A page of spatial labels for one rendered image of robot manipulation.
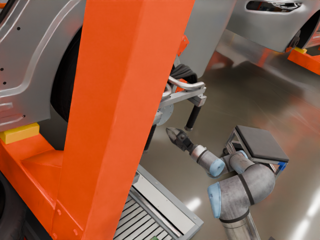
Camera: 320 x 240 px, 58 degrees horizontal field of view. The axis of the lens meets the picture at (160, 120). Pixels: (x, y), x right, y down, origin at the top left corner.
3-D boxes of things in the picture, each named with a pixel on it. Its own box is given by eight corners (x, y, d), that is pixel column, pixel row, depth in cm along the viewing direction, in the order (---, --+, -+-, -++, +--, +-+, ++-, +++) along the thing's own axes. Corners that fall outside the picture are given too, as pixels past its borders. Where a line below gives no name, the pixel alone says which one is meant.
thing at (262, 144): (220, 151, 276) (235, 123, 258) (252, 155, 286) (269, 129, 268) (235, 185, 241) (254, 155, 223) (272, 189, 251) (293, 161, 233)
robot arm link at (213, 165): (215, 179, 153) (214, 175, 144) (197, 165, 159) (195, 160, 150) (226, 166, 155) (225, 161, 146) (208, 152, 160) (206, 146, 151)
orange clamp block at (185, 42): (167, 50, 146) (178, 36, 146) (179, 57, 143) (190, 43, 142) (163, 43, 140) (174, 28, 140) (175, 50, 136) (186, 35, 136)
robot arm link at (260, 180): (276, 164, 98) (240, 146, 165) (242, 177, 99) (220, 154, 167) (290, 196, 98) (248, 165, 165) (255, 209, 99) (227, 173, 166)
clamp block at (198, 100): (189, 95, 146) (193, 86, 143) (203, 105, 142) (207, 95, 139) (184, 97, 142) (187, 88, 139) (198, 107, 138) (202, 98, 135)
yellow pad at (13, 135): (22, 116, 129) (23, 107, 127) (39, 135, 123) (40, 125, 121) (-11, 125, 119) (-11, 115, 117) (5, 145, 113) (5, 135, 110)
